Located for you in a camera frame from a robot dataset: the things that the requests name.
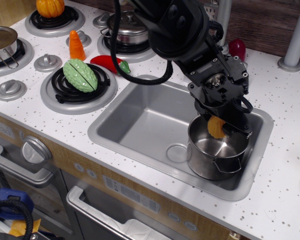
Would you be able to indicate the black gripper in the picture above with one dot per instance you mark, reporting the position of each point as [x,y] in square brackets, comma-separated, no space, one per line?
[219,85]

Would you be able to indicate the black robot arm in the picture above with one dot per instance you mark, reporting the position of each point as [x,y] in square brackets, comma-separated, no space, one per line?
[178,31]

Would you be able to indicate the steel pot in sink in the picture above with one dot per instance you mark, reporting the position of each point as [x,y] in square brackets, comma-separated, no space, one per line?
[210,158]

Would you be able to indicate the grey toy sink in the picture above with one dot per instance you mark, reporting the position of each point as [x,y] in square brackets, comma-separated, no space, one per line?
[149,124]

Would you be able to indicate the steel pot with lid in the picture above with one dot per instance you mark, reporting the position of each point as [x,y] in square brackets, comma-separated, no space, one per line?
[131,30]

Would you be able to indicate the red toy vegetable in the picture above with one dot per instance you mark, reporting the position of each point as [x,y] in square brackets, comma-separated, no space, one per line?
[237,48]

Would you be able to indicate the grey support pole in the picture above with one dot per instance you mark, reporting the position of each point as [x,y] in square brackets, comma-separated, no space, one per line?
[291,61]

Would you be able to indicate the grey toy spatula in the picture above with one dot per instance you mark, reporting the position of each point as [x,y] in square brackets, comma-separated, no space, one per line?
[212,8]

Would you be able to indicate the grey faucet pole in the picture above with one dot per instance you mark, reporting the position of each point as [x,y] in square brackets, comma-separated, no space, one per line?
[223,17]

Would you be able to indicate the back right stove burner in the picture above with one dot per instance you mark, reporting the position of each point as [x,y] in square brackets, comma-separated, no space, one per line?
[129,53]

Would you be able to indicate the stove burner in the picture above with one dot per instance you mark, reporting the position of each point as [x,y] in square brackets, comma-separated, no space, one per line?
[23,60]
[60,96]
[62,25]
[129,53]

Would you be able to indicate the red toy chili pepper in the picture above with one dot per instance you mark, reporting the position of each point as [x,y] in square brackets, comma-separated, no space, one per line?
[107,62]

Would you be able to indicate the green toy bitter gourd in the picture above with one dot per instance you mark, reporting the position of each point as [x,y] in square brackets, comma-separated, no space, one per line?
[80,75]

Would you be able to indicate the grey stove knob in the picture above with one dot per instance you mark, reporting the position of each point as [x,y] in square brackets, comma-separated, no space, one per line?
[47,63]
[101,20]
[86,40]
[12,90]

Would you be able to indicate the orange toy carrot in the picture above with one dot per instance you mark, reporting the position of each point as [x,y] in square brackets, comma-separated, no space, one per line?
[76,49]

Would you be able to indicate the front right stove burner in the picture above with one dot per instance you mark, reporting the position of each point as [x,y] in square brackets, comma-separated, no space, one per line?
[60,96]

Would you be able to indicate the back left stove burner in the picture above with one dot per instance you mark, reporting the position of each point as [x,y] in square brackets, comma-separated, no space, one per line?
[62,25]

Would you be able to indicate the silver oven dial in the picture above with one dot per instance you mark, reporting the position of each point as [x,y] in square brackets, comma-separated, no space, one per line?
[35,151]

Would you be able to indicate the orange toy pumpkin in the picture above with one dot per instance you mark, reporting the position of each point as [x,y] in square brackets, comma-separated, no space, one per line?
[50,8]

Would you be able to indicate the front left stove burner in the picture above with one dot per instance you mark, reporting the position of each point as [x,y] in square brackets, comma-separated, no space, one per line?
[23,60]

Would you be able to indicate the blue clamp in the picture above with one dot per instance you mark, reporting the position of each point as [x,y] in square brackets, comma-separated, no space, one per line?
[15,205]

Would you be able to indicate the steel pan with lid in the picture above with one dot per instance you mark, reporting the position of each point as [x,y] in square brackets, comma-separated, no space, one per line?
[8,47]

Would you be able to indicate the yellow tape piece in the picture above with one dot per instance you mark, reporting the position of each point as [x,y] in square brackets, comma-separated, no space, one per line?
[18,227]

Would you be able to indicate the silver dishwasher door handle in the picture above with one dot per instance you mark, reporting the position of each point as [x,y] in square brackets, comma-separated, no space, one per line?
[131,230]

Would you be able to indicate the silver oven door handle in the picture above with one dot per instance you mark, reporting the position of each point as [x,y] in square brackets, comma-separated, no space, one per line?
[40,179]

